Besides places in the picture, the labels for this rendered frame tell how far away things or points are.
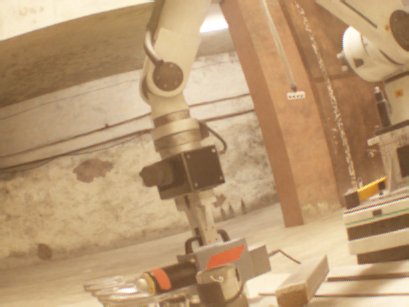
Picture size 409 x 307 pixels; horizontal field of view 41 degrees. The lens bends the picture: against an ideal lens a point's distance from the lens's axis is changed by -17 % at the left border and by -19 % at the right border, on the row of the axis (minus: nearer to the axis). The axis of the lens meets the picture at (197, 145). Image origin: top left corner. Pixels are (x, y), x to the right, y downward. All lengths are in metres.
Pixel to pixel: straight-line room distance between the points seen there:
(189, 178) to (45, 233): 8.65
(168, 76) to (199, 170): 0.32
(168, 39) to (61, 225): 8.65
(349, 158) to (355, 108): 0.57
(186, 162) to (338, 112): 4.42
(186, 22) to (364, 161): 4.51
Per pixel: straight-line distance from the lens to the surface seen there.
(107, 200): 10.85
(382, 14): 2.47
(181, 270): 2.08
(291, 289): 1.88
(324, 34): 6.61
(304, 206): 6.06
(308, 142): 6.17
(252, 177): 11.76
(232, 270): 1.63
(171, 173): 2.11
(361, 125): 6.56
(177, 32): 2.18
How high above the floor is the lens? 0.60
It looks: 4 degrees up
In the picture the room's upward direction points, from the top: 16 degrees counter-clockwise
